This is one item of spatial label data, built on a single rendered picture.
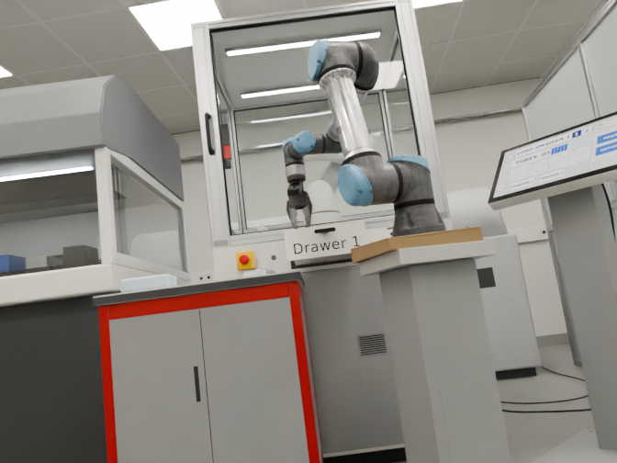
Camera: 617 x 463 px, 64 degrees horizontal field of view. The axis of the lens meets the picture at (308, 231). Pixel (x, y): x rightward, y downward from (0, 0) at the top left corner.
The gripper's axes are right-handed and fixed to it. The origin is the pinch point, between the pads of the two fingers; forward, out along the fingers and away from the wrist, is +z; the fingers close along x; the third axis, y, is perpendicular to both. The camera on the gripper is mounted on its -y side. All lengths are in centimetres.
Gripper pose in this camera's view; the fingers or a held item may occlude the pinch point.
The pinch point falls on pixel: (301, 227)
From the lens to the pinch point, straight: 186.6
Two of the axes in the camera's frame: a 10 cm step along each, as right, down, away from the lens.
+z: 1.2, 9.8, -1.6
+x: -9.8, 1.4, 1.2
